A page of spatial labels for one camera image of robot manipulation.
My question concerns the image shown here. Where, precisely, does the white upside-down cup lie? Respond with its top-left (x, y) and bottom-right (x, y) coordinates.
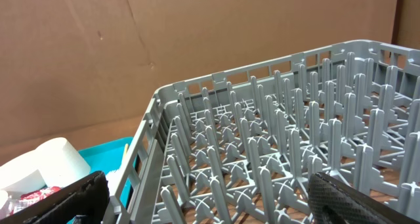
top-left (35, 137), bottom-right (91, 188)

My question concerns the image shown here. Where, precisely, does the teal plastic tray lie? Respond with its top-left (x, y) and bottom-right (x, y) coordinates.
top-left (79, 137), bottom-right (142, 223)

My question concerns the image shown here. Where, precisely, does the grey dishwasher rack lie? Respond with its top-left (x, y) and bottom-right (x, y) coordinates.
top-left (103, 39), bottom-right (420, 224)

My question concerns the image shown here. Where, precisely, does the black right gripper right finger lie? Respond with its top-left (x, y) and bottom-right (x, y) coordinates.
top-left (308, 172), bottom-right (419, 224)

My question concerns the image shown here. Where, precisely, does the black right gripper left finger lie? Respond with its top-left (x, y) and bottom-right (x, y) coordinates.
top-left (1, 171), bottom-right (110, 224)

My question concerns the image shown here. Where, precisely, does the red snack wrapper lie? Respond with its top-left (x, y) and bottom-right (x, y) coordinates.
top-left (9, 187), bottom-right (61, 215)

